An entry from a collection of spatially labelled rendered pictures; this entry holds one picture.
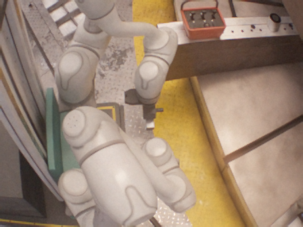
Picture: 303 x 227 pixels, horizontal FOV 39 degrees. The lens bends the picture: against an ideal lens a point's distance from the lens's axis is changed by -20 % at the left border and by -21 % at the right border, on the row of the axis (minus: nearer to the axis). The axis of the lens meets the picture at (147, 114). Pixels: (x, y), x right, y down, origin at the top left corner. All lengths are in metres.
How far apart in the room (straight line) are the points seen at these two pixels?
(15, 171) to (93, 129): 0.85
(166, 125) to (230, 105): 0.45
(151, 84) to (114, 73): 1.18
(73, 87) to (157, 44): 0.36
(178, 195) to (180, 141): 1.19
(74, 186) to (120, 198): 0.60
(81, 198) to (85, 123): 0.60
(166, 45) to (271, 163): 0.99
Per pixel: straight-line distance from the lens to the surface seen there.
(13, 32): 1.38
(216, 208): 2.73
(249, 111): 2.59
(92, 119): 1.16
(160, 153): 1.67
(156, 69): 1.79
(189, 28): 2.20
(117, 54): 3.02
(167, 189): 1.57
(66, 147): 2.05
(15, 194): 1.92
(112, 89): 2.92
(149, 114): 1.99
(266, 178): 2.50
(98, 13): 1.47
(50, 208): 2.41
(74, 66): 1.88
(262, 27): 2.44
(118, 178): 1.13
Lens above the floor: 2.65
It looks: 68 degrees down
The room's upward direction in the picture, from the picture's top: 2 degrees clockwise
